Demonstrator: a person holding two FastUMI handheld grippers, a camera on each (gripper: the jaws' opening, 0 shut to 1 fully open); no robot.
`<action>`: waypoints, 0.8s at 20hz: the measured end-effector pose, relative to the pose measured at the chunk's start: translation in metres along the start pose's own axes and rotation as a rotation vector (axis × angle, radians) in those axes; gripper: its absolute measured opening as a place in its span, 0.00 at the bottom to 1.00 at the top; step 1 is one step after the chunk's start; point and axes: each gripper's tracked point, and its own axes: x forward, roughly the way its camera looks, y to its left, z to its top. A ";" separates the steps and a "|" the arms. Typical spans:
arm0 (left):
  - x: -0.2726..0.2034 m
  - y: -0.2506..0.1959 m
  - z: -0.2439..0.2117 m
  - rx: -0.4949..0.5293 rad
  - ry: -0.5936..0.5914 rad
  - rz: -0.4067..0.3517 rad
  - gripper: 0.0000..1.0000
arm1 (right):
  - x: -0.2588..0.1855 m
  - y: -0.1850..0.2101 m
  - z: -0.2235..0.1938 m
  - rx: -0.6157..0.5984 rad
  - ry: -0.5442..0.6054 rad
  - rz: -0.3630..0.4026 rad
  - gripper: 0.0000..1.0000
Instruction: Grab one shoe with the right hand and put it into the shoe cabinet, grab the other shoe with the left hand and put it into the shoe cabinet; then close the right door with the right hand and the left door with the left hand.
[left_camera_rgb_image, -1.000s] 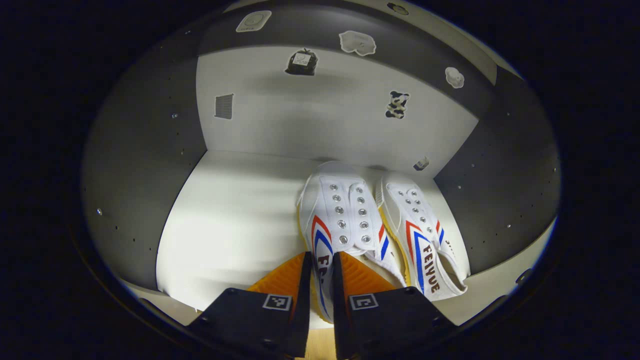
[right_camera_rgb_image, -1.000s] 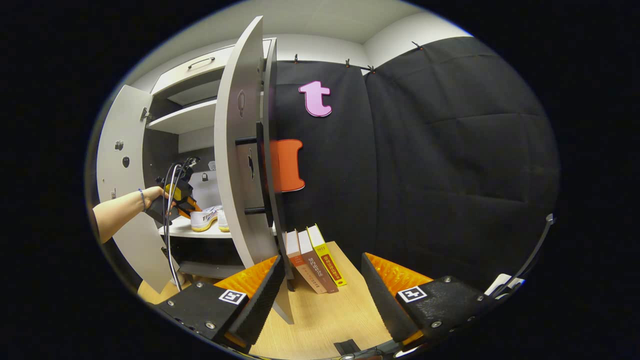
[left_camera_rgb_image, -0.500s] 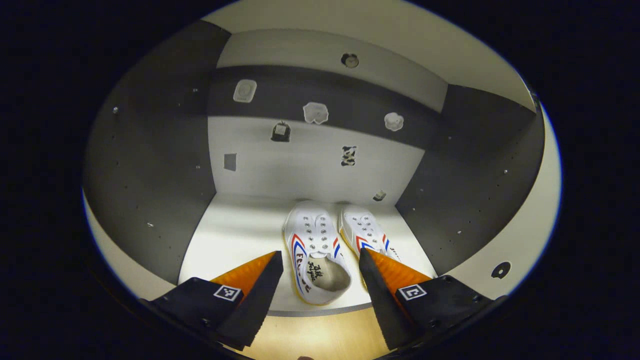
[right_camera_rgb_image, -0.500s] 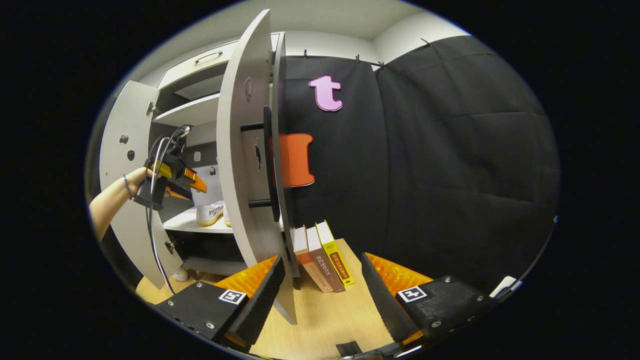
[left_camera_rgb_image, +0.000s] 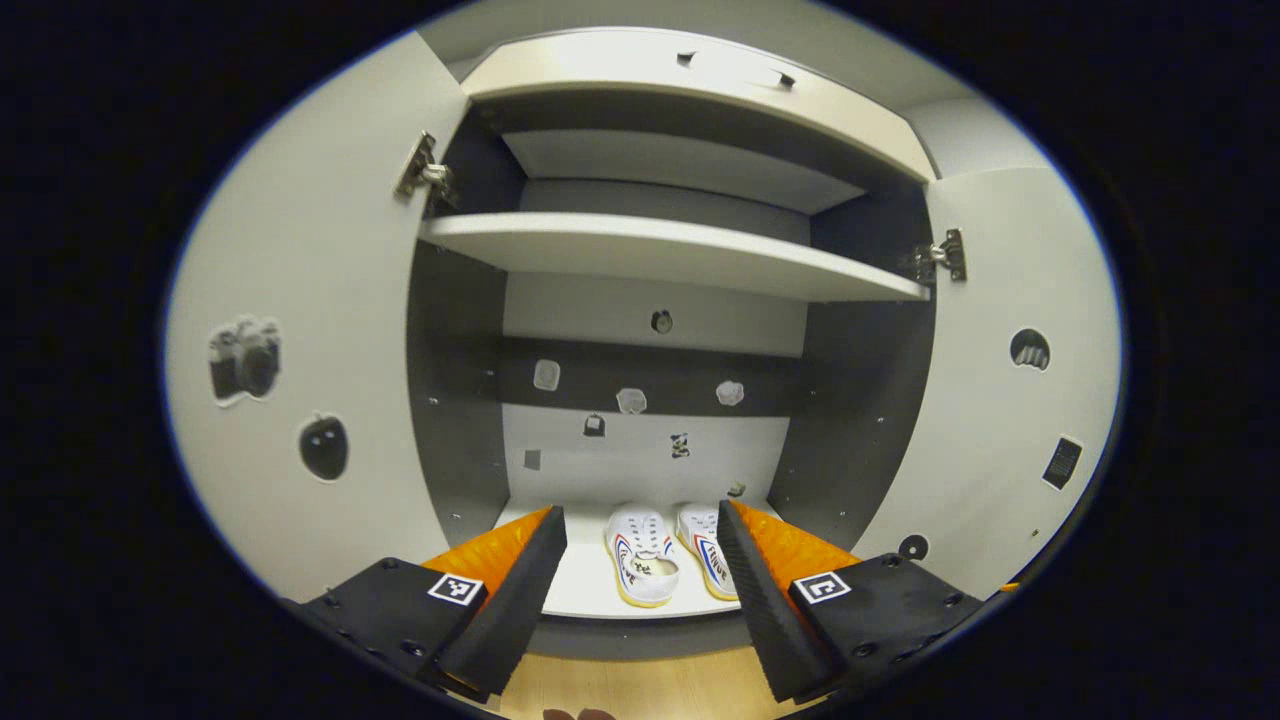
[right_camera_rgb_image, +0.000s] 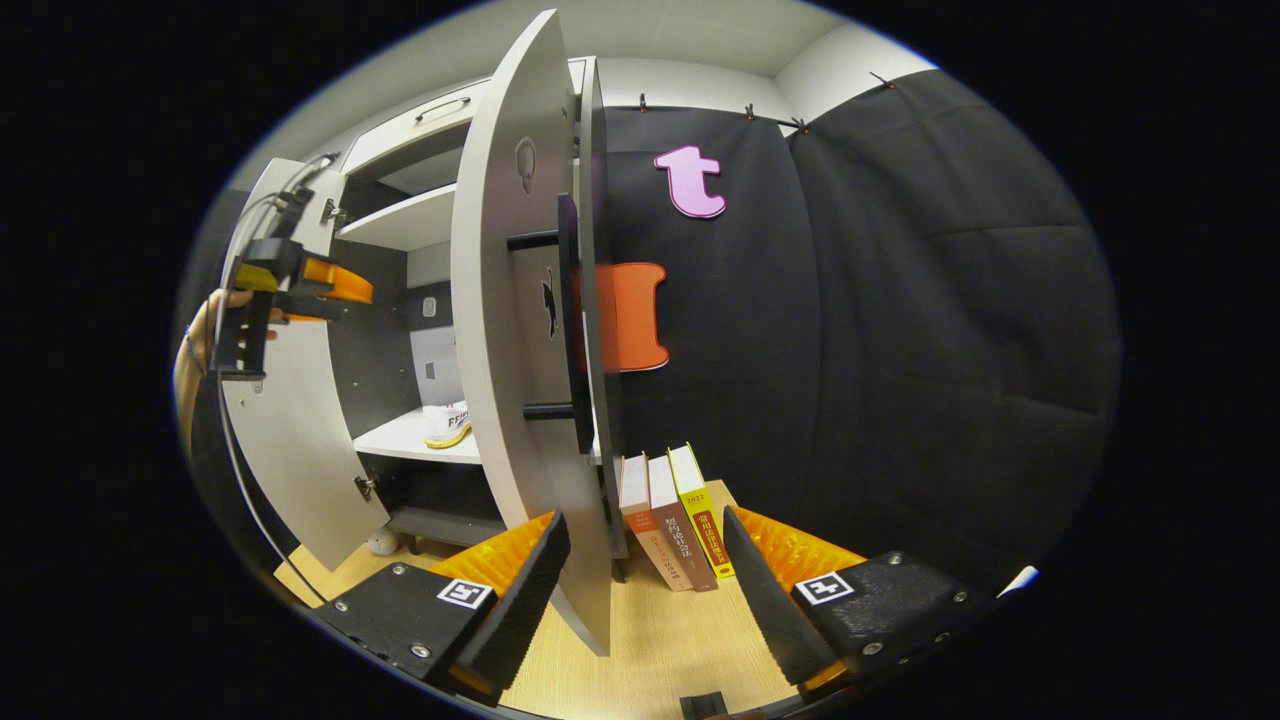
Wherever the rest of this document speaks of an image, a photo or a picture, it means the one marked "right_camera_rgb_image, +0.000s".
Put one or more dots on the white canvas shoe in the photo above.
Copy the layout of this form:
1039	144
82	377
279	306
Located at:
447	420

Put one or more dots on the black backdrop cloth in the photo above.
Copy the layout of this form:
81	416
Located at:
900	350

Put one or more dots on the white shoe cabinet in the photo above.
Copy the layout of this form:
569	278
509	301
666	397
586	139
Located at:
437	365

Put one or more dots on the yellow book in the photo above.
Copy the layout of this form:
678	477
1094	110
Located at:
700	520

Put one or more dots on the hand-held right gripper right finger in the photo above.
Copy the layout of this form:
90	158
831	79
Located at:
770	610

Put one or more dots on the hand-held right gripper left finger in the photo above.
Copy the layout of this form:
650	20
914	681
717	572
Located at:
520	610

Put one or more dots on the white lidded bowl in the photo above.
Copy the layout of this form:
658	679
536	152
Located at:
382	542

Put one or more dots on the white shoe cabinet door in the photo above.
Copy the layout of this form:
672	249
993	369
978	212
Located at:
500	350
300	450

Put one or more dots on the white cabinet shelf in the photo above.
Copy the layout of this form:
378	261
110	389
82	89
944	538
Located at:
410	220

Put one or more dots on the pale orange-spined book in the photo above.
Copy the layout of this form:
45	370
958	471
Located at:
640	510

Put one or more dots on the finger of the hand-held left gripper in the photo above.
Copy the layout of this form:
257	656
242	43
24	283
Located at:
345	285
310	306

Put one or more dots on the white cabinet drawer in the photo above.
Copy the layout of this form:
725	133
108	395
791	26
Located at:
400	140

